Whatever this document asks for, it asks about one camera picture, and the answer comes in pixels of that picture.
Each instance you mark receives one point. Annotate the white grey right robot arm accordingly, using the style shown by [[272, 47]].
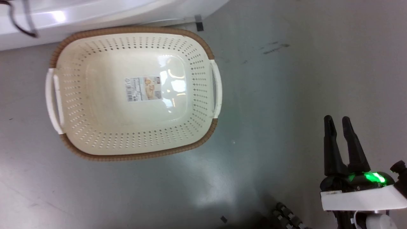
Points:
[[378, 221]]

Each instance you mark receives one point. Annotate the cream perforated laundry basket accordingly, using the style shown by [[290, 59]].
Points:
[[95, 95]]

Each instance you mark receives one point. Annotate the paper label sticker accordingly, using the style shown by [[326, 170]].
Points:
[[143, 89]]

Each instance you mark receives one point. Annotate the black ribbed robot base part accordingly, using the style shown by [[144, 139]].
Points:
[[286, 216]]

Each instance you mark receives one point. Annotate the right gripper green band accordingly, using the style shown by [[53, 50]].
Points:
[[362, 190]]

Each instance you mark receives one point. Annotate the white washing machine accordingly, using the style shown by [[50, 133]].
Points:
[[95, 16]]

